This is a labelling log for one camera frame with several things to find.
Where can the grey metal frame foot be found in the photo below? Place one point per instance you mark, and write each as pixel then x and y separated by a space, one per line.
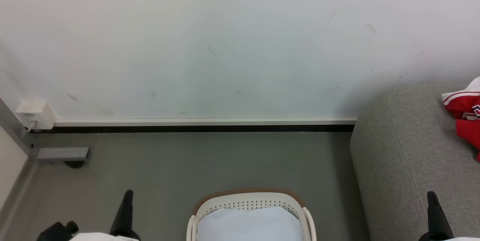
pixel 62 153

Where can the white wall socket box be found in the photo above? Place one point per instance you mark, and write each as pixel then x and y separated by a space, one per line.
pixel 35 115

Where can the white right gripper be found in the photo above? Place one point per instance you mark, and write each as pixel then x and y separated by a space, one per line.
pixel 463 239

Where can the beige perforated plastic laundry basket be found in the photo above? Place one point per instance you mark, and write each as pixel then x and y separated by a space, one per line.
pixel 247 198

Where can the grey fabric sofa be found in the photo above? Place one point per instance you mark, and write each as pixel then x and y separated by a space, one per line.
pixel 405 151

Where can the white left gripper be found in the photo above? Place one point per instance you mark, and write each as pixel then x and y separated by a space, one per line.
pixel 93 237

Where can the red and white jersey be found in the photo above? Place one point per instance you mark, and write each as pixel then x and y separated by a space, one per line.
pixel 465 106

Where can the white baseboard strip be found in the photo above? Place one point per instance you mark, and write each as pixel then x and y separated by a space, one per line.
pixel 206 121

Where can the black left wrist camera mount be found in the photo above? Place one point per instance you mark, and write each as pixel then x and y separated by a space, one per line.
pixel 56 232

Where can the black round frame foot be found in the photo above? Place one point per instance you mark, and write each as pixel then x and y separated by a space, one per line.
pixel 75 164

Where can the white partition panel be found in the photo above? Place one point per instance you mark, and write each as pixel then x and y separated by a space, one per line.
pixel 9 158

